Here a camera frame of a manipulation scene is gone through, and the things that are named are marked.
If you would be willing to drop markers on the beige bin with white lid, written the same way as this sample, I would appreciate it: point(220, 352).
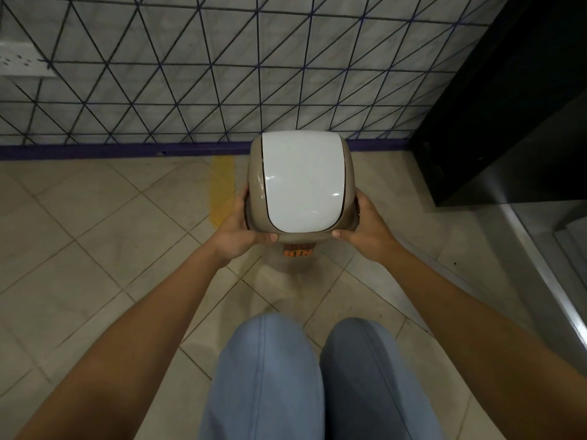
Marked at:
point(300, 187)

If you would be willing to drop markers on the person's left hand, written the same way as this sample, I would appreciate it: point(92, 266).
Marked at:
point(233, 233)

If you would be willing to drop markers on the black cabinet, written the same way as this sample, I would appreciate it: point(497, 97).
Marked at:
point(509, 100)

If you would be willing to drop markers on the person's right thumb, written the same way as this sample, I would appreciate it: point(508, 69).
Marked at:
point(346, 235)

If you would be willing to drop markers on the metal door frame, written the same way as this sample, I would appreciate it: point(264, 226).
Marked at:
point(550, 279)

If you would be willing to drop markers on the person's right hand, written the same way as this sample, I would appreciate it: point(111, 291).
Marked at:
point(369, 233)

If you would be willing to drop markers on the person's right forearm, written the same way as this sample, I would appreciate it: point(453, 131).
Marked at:
point(481, 348)

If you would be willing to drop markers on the person's left thumb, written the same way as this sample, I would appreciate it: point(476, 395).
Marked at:
point(262, 237)

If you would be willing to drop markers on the person's left forearm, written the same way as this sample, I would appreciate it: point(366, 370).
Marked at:
point(124, 343)

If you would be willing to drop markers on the person's blue trousers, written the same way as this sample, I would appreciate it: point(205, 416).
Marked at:
point(316, 384)

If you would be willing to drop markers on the white wall socket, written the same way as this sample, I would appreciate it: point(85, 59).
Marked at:
point(23, 59)

